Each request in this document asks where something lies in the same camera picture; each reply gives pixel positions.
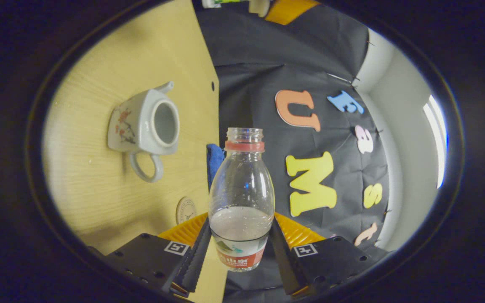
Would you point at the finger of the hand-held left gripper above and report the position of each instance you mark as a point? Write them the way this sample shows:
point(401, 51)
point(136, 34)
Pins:
point(289, 10)

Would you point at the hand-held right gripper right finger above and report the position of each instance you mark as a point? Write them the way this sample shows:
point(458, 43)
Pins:
point(284, 265)

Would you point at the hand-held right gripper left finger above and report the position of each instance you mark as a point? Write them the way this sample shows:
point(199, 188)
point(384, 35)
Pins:
point(198, 261)

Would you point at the round wooden coaster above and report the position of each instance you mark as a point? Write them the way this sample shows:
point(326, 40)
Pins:
point(185, 209)

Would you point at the clear plastic water bottle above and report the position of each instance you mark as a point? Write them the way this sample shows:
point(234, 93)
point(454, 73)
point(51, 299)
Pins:
point(242, 185)

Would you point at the white porcelain teacup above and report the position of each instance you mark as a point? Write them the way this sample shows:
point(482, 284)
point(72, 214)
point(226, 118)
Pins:
point(139, 126)

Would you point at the black backdrop cloth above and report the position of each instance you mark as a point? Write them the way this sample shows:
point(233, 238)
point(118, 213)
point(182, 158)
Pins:
point(246, 84)

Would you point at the blue towel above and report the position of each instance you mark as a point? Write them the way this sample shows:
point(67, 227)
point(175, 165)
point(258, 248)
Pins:
point(214, 162)

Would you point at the ceiling light panel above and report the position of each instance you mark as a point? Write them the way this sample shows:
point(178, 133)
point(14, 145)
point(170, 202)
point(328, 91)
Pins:
point(436, 143)

